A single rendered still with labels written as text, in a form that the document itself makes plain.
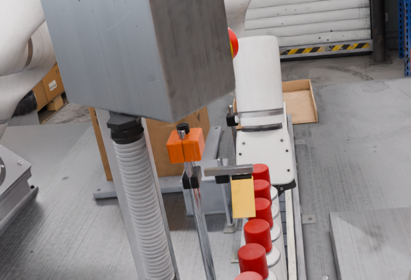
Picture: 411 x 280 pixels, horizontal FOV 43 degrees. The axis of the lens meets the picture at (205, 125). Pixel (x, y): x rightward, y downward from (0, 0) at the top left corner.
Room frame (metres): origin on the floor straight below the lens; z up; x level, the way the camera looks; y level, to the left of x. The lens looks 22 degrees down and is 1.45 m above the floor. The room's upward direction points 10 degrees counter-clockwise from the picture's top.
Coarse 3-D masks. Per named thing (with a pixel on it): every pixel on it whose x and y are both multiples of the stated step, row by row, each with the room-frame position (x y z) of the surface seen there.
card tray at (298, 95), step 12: (288, 84) 1.73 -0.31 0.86; (300, 84) 1.73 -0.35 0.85; (288, 96) 1.68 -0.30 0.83; (300, 96) 1.66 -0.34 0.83; (312, 96) 1.57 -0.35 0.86; (288, 108) 1.57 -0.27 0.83; (300, 108) 1.55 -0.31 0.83; (312, 108) 1.53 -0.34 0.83; (300, 120) 1.45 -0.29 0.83; (312, 120) 1.44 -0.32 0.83
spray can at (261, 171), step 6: (258, 168) 0.71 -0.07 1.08; (264, 168) 0.71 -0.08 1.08; (252, 174) 0.70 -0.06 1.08; (258, 174) 0.70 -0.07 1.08; (264, 174) 0.70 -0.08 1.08; (270, 186) 0.70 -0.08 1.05; (270, 192) 0.70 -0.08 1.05; (276, 192) 0.70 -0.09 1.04; (276, 198) 0.70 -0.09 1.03; (276, 204) 0.70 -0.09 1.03; (282, 234) 0.70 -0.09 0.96
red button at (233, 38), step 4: (228, 28) 0.54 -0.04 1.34; (232, 32) 0.53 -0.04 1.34; (232, 36) 0.53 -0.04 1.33; (232, 40) 0.53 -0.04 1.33; (236, 40) 0.53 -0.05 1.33; (232, 44) 0.52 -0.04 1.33; (236, 44) 0.53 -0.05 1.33; (232, 48) 0.52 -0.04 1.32; (236, 48) 0.53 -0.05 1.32; (236, 52) 0.53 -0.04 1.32
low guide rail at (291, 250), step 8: (288, 192) 0.91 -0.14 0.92; (288, 200) 0.88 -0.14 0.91; (288, 208) 0.85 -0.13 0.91; (288, 216) 0.83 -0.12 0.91; (288, 224) 0.80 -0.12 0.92; (288, 232) 0.78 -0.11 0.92; (288, 240) 0.75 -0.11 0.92; (288, 248) 0.73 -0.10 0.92; (288, 256) 0.71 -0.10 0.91; (288, 264) 0.69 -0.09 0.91; (296, 272) 0.67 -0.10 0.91
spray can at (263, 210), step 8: (256, 200) 0.62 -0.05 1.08; (264, 200) 0.61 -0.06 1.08; (256, 208) 0.60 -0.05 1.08; (264, 208) 0.59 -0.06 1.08; (256, 216) 0.59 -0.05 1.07; (264, 216) 0.59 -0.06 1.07; (272, 224) 0.60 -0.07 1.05; (272, 232) 0.59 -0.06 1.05; (280, 232) 0.60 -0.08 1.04; (272, 240) 0.58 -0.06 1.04; (280, 240) 0.60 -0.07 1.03; (280, 248) 0.59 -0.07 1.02
